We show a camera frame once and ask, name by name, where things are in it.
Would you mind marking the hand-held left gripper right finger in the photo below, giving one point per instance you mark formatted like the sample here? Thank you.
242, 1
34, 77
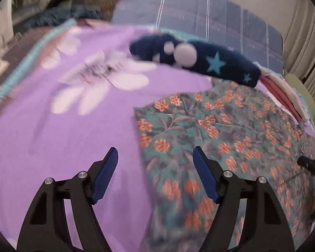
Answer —
206, 172

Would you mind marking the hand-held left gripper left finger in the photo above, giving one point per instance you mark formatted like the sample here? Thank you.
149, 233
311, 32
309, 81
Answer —
105, 172

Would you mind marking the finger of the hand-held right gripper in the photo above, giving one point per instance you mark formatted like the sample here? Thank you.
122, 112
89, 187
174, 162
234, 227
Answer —
311, 165

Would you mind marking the teal floral pants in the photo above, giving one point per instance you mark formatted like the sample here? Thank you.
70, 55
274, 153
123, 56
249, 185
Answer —
225, 141

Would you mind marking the pink folded clothes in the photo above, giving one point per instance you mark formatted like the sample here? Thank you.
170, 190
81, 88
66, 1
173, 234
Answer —
281, 94

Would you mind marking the purple floral bedsheet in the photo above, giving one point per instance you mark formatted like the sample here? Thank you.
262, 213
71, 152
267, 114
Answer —
68, 141

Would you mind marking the green pillow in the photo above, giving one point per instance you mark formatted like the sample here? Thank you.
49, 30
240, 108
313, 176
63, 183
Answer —
303, 94

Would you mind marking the navy star-patterned pillow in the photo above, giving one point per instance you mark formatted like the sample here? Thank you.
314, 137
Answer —
225, 63

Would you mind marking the beige curtain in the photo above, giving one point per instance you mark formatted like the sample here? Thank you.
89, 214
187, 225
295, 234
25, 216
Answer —
304, 36

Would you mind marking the blue plaid pillow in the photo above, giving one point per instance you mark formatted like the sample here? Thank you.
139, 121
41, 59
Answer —
199, 13

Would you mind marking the dark blue cloth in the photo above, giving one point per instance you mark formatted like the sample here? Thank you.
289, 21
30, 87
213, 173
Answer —
65, 14

